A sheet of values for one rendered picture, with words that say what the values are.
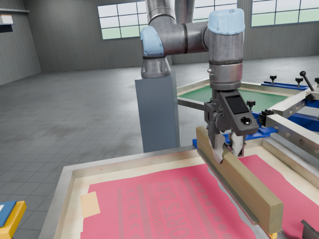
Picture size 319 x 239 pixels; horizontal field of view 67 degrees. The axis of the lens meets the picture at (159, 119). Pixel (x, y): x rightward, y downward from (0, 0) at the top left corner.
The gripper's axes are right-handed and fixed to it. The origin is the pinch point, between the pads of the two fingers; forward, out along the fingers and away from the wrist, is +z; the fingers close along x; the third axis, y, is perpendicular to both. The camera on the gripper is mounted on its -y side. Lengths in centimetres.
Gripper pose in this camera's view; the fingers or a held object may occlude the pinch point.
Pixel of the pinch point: (227, 159)
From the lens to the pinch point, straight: 64.9
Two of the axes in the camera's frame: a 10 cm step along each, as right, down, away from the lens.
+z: 0.9, 9.3, 3.6
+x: -9.8, 1.5, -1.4
